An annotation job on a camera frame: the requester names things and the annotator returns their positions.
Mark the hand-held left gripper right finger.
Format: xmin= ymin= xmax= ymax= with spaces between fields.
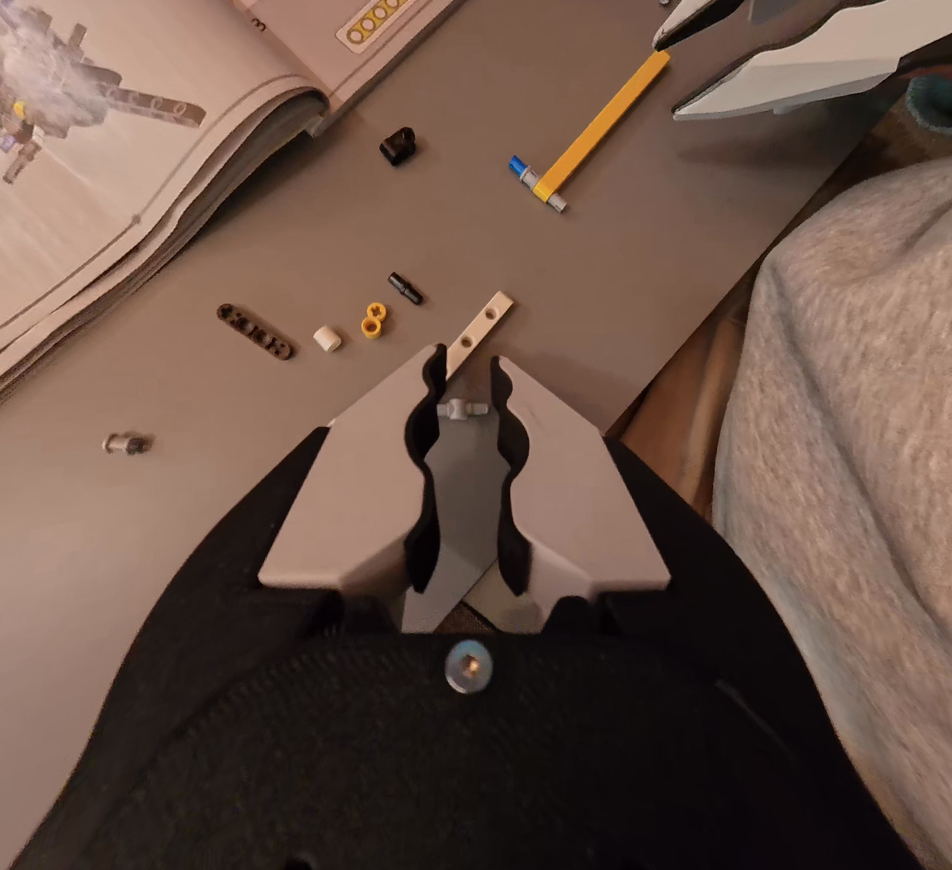
xmin=491 ymin=355 xmax=672 ymax=633

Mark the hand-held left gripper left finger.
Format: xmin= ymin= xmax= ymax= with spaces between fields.
xmin=257 ymin=344 xmax=449 ymax=632

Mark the long yellow lego beam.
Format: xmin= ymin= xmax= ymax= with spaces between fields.
xmin=531 ymin=50 xmax=671 ymax=206

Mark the blue and grey lego pin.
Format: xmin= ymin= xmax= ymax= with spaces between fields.
xmin=509 ymin=154 xmax=568 ymax=214

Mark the dark brown thin lego liftarm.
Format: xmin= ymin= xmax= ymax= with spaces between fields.
xmin=215 ymin=302 xmax=296 ymax=362

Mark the white lego beam with holes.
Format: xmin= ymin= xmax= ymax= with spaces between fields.
xmin=445 ymin=290 xmax=515 ymax=382

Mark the black lego connector block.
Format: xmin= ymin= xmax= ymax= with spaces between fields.
xmin=378 ymin=126 xmax=418 ymax=168

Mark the open lego instruction booklet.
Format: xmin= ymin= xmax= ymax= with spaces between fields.
xmin=0 ymin=0 xmax=553 ymax=395

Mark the teal sock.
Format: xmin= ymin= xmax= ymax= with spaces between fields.
xmin=904 ymin=73 xmax=952 ymax=136

